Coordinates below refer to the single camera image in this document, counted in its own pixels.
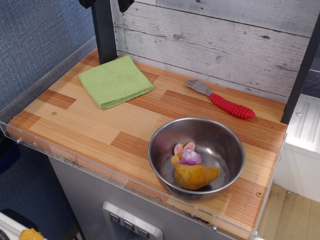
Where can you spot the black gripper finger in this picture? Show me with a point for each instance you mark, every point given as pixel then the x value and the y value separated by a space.
pixel 86 3
pixel 124 5

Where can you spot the green cloth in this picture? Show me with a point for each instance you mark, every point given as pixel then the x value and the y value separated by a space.
pixel 115 82

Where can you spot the silver metal bowl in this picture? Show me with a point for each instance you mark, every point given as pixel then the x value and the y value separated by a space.
pixel 218 146

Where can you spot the orange plush toy with flower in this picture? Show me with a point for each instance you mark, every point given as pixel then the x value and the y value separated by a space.
pixel 189 171

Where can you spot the white ribbed cabinet right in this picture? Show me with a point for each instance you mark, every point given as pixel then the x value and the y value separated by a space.
pixel 298 167

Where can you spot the silver button panel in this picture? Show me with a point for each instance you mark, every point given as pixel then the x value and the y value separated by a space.
pixel 131 222

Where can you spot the yellow object bottom left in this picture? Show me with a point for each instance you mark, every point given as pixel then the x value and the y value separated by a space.
pixel 30 234

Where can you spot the black vertical post left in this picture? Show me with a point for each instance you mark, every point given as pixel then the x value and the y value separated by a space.
pixel 104 31

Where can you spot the black vertical post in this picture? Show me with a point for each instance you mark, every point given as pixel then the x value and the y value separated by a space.
pixel 302 73
pixel 104 31

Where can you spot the fork with red handle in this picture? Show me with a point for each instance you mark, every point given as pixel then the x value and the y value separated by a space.
pixel 237 110

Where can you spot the clear acrylic guard rail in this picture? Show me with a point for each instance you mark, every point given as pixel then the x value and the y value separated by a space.
pixel 100 156

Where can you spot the black vertical post right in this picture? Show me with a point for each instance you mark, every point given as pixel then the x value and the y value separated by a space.
pixel 302 73

